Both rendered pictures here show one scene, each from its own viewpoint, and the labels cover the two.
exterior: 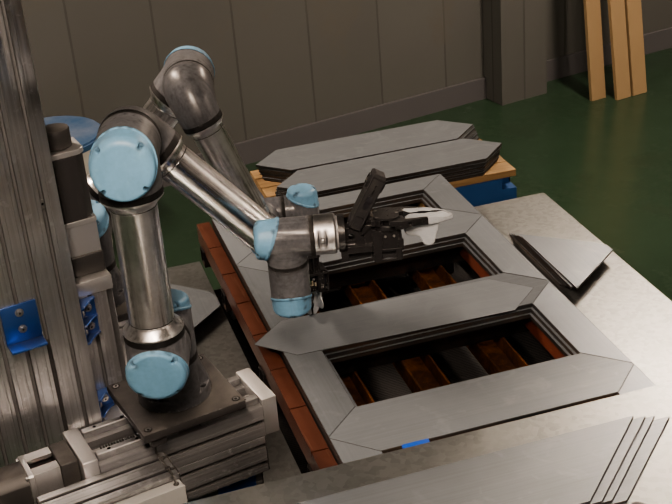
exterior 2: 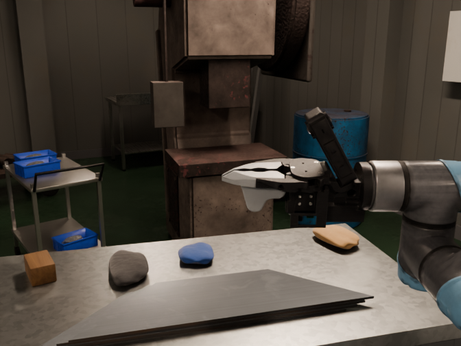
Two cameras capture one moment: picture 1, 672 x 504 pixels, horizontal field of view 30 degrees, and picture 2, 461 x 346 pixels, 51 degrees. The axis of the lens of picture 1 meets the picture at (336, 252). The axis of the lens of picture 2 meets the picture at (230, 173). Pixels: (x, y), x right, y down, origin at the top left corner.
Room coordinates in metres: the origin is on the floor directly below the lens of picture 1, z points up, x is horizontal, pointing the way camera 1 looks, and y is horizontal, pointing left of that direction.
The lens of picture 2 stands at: (2.75, -0.20, 1.64)
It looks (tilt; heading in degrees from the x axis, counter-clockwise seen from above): 15 degrees down; 181
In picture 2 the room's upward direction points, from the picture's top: straight up
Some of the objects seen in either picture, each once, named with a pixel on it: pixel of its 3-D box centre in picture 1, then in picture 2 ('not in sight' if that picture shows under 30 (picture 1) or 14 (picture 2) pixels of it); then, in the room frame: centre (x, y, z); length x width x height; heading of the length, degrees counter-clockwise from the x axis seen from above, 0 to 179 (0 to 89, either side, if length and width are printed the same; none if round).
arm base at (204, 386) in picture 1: (171, 372); not in sight; (2.20, 0.36, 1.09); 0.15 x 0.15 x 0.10
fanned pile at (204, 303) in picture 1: (195, 303); not in sight; (3.19, 0.42, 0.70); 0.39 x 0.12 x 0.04; 15
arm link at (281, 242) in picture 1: (284, 239); (433, 188); (2.07, 0.09, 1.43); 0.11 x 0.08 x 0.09; 91
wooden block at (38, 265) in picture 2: not in sight; (40, 267); (1.62, -0.71, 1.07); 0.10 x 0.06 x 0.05; 32
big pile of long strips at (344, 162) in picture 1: (379, 162); not in sight; (3.83, -0.17, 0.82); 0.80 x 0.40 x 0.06; 105
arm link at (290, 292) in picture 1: (290, 281); (429, 254); (2.08, 0.09, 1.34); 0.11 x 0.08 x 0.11; 1
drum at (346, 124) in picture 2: not in sight; (328, 166); (-1.59, 0.65, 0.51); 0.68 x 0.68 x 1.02
